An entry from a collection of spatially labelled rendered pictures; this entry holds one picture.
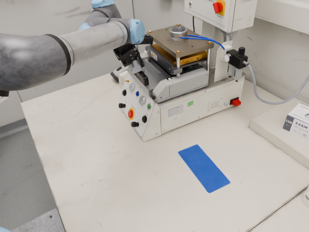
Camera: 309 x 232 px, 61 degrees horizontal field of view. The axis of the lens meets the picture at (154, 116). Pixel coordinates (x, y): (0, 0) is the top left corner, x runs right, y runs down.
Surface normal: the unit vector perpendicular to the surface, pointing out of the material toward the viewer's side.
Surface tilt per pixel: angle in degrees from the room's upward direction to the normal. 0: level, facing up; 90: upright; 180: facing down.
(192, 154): 0
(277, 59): 90
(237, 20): 90
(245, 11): 90
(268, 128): 0
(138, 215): 0
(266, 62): 90
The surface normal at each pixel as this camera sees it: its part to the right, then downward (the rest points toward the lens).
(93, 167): -0.06, -0.77
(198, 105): 0.45, 0.54
